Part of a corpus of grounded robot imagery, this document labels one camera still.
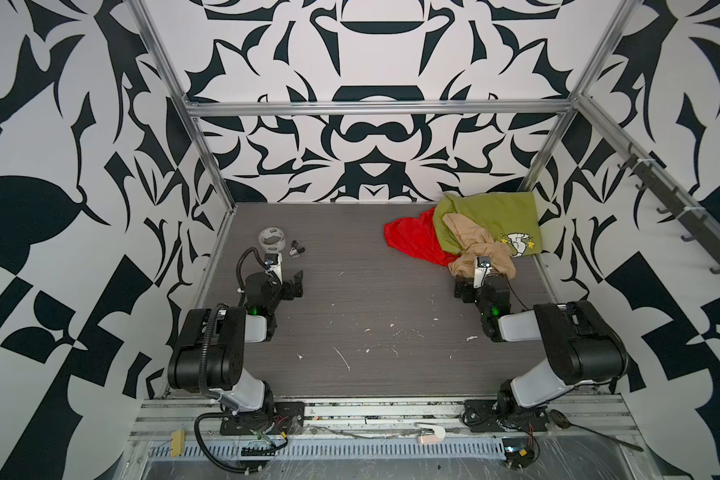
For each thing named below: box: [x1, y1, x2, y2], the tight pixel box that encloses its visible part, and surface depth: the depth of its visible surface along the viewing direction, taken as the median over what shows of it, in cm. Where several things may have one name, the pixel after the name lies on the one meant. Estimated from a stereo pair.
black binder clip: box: [288, 240, 305, 258], surface depth 108 cm
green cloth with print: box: [433, 191, 542, 258], surface depth 113 cm
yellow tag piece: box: [171, 428, 186, 458], surface depth 72 cm
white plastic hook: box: [414, 422, 446, 441], surface depth 74 cm
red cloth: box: [384, 207, 461, 267], surface depth 108 cm
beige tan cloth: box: [444, 214, 516, 280], surface depth 101 cm
